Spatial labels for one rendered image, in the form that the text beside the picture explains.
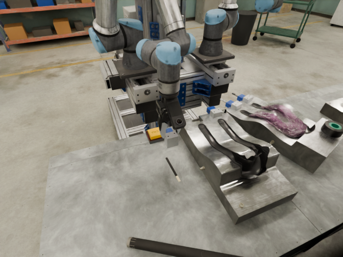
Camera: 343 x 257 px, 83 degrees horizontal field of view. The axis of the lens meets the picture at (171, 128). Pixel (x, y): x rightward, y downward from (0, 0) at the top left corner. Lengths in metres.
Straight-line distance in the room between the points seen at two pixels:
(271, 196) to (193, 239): 0.31
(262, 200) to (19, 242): 1.63
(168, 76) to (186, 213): 0.48
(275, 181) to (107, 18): 0.93
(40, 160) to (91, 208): 1.55
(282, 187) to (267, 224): 0.14
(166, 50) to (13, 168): 2.05
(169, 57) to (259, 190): 0.56
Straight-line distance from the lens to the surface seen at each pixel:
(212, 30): 1.27
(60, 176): 0.97
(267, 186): 0.83
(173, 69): 0.62
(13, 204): 2.11
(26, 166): 2.33
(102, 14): 0.95
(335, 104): 1.45
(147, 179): 0.84
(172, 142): 0.79
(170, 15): 0.78
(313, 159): 1.00
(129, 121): 2.08
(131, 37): 1.07
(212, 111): 1.00
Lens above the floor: 1.50
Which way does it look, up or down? 41 degrees down
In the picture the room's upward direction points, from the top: straight up
